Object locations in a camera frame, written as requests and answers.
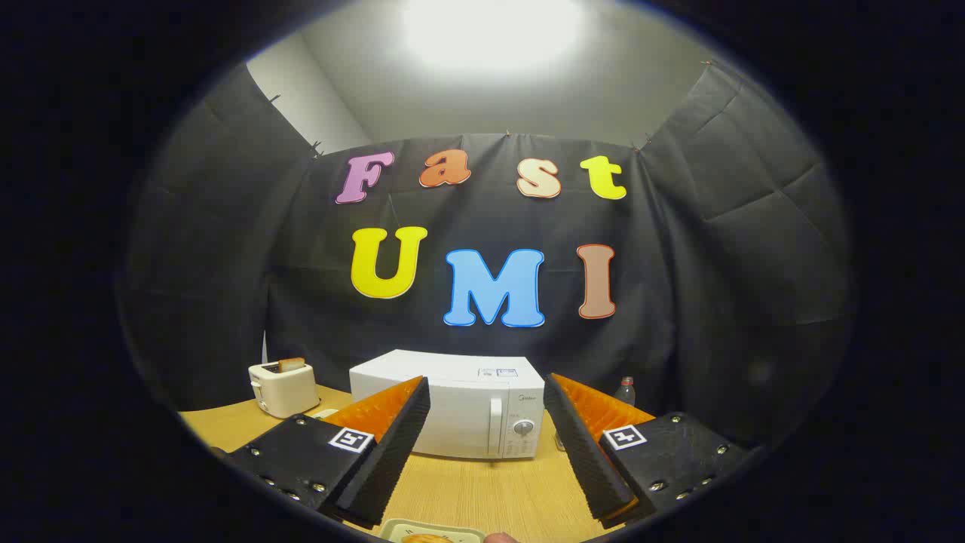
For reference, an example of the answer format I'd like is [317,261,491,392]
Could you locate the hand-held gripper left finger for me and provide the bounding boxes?
[228,376,431,527]

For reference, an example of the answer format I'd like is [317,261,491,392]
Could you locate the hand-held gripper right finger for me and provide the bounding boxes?
[544,373,756,523]

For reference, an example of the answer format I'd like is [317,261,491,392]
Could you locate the white microwave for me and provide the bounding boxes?
[349,348,546,460]

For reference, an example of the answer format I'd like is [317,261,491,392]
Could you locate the cream tray with cherry print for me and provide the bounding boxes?
[379,518,488,543]

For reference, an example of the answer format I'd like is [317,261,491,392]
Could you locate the white toaster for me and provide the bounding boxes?
[249,360,320,419]

